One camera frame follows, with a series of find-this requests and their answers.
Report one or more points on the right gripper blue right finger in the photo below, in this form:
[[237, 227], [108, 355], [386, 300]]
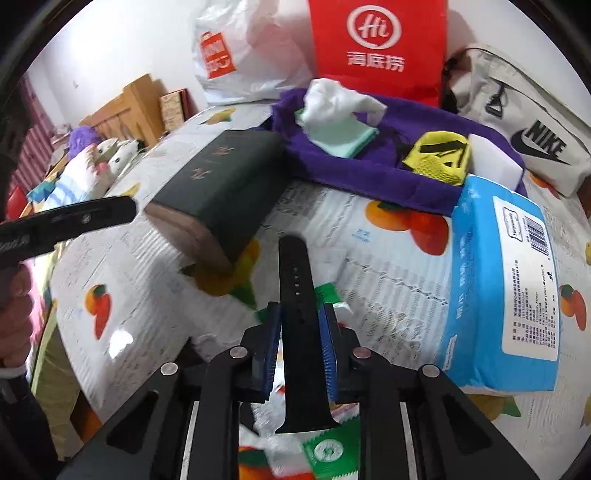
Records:
[[335, 352]]

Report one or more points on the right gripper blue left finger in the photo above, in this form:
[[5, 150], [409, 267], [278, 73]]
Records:
[[265, 344]]

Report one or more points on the mint green cloth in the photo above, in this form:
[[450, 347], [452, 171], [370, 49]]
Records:
[[345, 139]]

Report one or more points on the white sponge block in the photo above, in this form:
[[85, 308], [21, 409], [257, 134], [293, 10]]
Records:
[[490, 162]]

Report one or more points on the white gloves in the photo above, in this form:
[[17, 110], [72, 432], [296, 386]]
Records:
[[327, 102]]

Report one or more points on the person's left hand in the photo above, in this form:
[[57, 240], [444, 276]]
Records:
[[16, 327]]

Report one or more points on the striped bedding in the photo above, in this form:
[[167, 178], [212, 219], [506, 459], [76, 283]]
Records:
[[82, 179]]

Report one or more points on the green white wrapper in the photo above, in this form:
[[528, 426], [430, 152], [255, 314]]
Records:
[[324, 454]]

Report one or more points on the spotted plush toy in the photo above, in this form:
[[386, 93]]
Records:
[[114, 156]]

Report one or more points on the purple plush toy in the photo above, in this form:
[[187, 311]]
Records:
[[81, 137]]

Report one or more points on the fruit pattern tablecloth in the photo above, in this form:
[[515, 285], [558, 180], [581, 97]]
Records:
[[124, 308]]

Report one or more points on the wooden bed headboard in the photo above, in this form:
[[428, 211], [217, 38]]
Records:
[[133, 114]]

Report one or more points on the blue tissue box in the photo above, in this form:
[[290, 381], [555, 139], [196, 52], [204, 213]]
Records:
[[503, 329]]

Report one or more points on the patterned book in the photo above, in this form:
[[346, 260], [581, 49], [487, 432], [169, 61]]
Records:
[[174, 109]]

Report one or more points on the red Haidilao paper bag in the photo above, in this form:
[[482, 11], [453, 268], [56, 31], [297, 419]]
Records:
[[393, 48]]

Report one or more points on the white Miniso plastic bag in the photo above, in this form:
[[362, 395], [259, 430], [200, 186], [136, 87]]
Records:
[[241, 54]]

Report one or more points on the grey Nike waist bag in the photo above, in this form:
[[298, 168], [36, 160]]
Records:
[[494, 90]]

